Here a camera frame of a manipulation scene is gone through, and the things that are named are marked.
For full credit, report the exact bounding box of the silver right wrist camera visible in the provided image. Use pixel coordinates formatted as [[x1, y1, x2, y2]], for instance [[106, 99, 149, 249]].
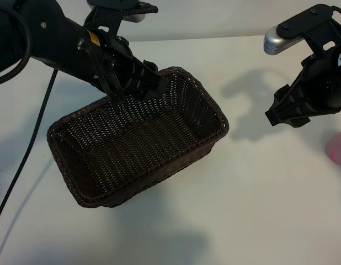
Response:
[[263, 26, 306, 55]]

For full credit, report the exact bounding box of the black braided cable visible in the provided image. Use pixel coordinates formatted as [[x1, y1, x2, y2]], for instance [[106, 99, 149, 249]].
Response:
[[0, 7, 159, 226]]

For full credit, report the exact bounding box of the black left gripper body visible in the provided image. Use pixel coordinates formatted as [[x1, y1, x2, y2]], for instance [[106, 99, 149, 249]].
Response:
[[76, 26, 134, 97]]

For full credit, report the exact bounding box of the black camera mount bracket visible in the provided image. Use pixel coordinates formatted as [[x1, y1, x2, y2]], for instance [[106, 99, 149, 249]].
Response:
[[82, 0, 141, 38], [275, 3, 341, 56]]

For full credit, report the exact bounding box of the black right camera mount bracket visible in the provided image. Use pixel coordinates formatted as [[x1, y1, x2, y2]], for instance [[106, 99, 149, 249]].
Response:
[[275, 3, 341, 56]]

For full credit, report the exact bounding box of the dark brown wicker basket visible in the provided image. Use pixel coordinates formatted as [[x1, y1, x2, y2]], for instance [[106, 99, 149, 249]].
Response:
[[46, 66, 230, 209]]

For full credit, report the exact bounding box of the smooth black cable loop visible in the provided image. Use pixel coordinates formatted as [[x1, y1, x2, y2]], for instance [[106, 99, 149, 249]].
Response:
[[0, 10, 32, 86]]

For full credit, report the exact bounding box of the black left camera mount bracket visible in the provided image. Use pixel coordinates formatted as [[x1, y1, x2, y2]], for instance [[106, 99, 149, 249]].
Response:
[[82, 0, 141, 38]]

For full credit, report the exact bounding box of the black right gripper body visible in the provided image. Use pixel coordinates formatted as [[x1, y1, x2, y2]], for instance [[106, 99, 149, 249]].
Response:
[[294, 45, 341, 116]]

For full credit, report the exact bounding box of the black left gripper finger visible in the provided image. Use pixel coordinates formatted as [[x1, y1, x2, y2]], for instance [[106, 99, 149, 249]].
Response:
[[130, 56, 160, 81], [123, 76, 168, 99]]

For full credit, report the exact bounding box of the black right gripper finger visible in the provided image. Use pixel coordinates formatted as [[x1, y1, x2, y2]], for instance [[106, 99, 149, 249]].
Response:
[[268, 106, 311, 128], [265, 84, 303, 119]]

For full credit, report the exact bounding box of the pink peach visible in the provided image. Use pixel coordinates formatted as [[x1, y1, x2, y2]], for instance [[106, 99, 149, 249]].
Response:
[[326, 131, 341, 167]]

